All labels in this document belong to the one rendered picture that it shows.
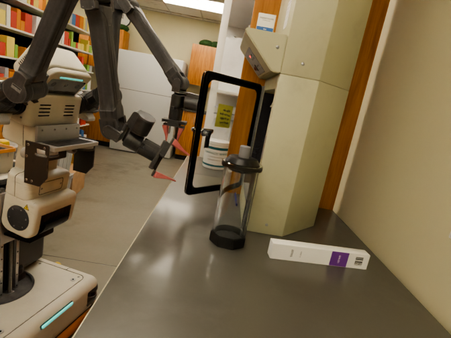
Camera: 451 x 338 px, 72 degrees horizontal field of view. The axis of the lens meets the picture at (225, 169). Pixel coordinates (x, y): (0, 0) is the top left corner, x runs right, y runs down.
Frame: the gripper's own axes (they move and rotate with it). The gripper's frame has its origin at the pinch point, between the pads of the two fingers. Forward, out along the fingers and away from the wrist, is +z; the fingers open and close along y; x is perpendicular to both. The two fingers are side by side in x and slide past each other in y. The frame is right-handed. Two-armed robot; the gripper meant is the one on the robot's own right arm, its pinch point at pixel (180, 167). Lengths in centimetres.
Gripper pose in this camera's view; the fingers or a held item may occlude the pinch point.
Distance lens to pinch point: 105.3
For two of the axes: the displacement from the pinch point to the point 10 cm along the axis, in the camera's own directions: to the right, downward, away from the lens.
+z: 8.4, 4.8, 2.5
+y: 4.8, -8.7, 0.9
